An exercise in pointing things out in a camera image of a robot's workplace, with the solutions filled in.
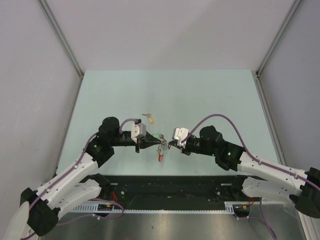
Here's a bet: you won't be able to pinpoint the yellow capped key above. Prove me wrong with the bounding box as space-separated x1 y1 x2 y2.
162 143 171 151

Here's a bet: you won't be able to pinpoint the keys with black green tags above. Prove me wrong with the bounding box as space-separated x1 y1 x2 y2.
152 133 166 141

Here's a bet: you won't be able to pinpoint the red handled metal key holder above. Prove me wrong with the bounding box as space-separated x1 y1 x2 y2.
158 151 165 163

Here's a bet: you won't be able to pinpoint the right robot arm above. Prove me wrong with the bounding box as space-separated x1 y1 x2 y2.
169 125 320 219

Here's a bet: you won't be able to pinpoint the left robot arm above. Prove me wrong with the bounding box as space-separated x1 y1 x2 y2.
20 116 162 239

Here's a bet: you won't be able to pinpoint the key with yellow tag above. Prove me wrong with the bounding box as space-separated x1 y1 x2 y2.
142 113 155 125

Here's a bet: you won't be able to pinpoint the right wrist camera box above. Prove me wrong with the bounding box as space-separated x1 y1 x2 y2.
172 127 189 148

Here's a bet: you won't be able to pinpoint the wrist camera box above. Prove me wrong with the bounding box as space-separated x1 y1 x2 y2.
131 122 147 144
172 127 189 148

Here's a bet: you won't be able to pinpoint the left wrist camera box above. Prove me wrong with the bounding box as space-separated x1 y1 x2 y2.
131 122 147 144

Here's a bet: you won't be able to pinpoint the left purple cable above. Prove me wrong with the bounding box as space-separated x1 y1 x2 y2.
19 117 141 238

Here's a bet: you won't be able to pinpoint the purple cable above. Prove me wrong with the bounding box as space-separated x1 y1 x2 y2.
181 113 320 238
19 117 141 238

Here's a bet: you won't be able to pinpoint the white slotted cable duct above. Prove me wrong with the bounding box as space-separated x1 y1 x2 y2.
70 203 234 215

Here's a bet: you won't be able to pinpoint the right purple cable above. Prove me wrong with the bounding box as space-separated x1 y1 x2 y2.
181 113 320 238

